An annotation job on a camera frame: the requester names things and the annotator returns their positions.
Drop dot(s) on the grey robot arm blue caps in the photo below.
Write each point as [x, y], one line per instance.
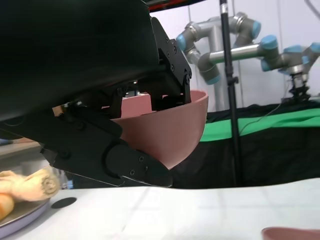
[237, 52]

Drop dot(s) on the pink plastic bowl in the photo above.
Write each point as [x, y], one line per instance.
[292, 235]
[162, 135]

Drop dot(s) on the orange bread roll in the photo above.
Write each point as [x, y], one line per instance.
[5, 205]

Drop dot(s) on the black stand pole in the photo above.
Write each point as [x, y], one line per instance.
[233, 112]

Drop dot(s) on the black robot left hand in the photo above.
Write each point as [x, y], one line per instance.
[75, 50]

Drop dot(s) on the yellow rolled bread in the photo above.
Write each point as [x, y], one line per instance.
[40, 185]
[7, 181]

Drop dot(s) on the grey metal plate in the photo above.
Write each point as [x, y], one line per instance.
[27, 212]

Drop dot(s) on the green cloth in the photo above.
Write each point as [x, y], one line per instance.
[275, 122]

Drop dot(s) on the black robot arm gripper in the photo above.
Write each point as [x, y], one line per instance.
[298, 87]

